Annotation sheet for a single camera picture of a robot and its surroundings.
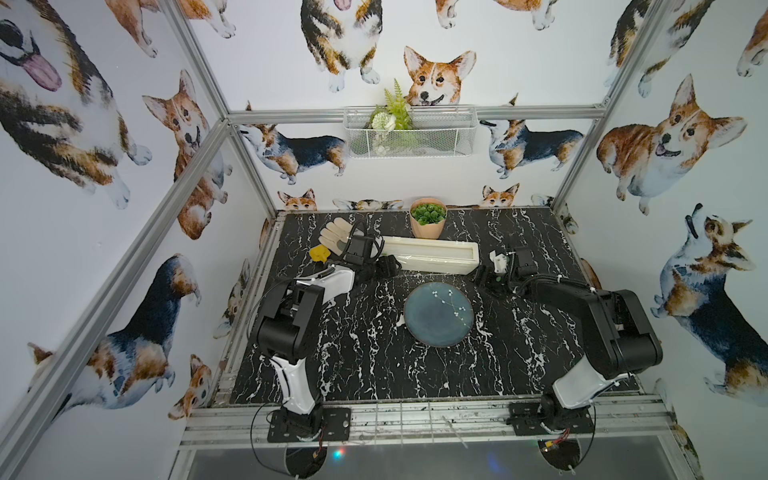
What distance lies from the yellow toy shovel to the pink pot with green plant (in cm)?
33

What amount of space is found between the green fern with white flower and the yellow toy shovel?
0.41m

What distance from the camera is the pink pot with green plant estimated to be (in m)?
1.02

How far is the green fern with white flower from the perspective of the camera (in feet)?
2.67

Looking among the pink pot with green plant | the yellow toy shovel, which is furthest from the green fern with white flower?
the yellow toy shovel

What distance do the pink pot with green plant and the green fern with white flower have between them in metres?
0.23

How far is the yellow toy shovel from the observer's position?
1062 mm

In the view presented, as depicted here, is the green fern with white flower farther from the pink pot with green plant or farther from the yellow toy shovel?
the yellow toy shovel
